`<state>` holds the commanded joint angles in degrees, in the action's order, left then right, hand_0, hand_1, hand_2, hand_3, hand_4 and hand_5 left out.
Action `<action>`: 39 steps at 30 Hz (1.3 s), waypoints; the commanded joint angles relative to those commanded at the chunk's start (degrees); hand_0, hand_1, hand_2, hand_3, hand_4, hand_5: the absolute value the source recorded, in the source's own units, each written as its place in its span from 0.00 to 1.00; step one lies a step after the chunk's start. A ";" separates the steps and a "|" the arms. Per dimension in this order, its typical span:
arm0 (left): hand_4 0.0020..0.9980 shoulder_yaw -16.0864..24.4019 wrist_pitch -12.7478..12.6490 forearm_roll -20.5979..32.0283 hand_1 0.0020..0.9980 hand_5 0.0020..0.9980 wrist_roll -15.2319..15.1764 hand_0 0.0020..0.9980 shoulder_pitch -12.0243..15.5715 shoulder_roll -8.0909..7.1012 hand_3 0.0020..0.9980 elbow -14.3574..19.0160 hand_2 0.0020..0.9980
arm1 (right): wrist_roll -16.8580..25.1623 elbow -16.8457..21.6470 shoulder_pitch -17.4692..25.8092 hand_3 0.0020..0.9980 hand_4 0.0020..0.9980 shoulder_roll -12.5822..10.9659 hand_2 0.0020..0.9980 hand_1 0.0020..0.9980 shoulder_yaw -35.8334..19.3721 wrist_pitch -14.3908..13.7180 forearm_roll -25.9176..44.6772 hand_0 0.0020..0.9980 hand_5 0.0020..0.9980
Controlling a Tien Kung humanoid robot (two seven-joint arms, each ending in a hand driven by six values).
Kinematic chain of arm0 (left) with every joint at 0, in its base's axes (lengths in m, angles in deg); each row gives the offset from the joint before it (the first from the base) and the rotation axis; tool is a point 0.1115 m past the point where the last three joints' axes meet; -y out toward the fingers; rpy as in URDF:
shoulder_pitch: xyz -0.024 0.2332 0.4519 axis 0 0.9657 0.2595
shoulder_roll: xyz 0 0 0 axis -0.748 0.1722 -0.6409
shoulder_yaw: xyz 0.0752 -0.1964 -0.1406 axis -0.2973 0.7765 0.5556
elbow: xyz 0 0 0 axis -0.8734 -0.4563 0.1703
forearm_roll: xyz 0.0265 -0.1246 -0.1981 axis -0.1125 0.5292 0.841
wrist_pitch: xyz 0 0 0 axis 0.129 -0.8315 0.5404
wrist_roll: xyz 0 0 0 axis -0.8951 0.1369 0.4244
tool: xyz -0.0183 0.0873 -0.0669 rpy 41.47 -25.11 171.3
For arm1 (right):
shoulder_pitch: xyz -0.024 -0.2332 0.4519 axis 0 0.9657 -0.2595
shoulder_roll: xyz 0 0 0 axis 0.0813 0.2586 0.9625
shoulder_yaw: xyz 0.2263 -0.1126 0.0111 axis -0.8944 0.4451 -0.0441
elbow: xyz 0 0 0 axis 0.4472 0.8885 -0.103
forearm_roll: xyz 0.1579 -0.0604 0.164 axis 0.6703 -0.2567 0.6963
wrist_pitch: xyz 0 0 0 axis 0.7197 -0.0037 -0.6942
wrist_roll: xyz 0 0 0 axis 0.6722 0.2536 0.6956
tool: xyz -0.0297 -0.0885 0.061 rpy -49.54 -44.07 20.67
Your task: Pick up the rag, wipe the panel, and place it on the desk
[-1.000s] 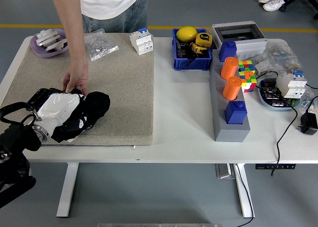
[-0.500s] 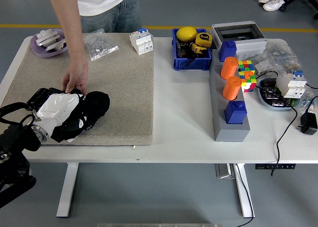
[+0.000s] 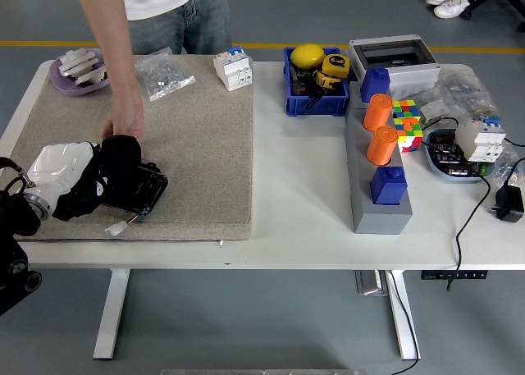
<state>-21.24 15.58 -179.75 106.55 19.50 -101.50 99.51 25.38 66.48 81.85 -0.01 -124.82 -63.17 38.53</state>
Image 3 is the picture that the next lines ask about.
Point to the yellow black tool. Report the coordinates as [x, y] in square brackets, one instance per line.
[325, 80]

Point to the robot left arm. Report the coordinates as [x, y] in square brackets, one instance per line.
[14, 227]

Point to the clear crumpled plastic bag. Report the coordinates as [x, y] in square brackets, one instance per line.
[510, 149]

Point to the clear bag of metal hinges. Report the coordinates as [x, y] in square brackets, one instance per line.
[436, 110]

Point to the purple shallow dish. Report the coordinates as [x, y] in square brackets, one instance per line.
[65, 88]

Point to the grey electrical enclosure box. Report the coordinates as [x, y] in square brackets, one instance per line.
[413, 75]

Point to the yellow round object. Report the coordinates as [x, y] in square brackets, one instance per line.
[307, 56]

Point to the colourful puzzle cube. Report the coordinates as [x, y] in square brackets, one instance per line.
[406, 108]
[409, 135]

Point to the black power adapter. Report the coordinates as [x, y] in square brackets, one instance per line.
[509, 204]

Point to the white plastic rail piece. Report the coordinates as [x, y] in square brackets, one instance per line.
[90, 77]
[78, 55]
[76, 66]

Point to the white blue circuit breaker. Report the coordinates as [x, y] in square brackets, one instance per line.
[231, 69]
[481, 141]

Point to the grey block base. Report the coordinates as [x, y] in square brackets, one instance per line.
[380, 221]

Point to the light blue dish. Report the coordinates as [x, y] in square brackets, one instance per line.
[434, 166]

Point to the grey-brown table mat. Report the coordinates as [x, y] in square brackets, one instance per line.
[197, 153]

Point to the black glossy panel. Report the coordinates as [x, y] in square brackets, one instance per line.
[135, 194]

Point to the yellow black tape measure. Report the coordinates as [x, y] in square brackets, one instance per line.
[336, 65]

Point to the clear bag of small parts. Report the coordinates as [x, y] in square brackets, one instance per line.
[464, 90]

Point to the black table control panel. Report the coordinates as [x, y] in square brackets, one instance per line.
[455, 275]

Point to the dark electronic modules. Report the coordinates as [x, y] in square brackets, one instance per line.
[444, 145]

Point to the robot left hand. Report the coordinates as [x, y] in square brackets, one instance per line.
[57, 166]

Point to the dark brown bin item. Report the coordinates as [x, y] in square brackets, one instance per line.
[300, 83]

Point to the orange cylinder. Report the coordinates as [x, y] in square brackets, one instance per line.
[376, 114]
[380, 147]

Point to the blue square block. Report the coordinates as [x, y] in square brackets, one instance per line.
[374, 85]
[386, 188]

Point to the white table leg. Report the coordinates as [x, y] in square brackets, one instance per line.
[111, 313]
[404, 317]

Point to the person with white shoes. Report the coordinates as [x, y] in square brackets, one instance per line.
[449, 5]

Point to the person's right forearm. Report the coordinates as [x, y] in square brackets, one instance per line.
[106, 42]

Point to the metal box under table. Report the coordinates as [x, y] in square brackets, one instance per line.
[369, 282]

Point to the blue plastic bin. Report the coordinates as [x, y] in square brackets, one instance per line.
[319, 106]

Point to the clear bag of screws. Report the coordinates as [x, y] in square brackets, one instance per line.
[166, 77]

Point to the person's right hand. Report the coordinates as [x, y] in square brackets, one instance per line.
[125, 118]

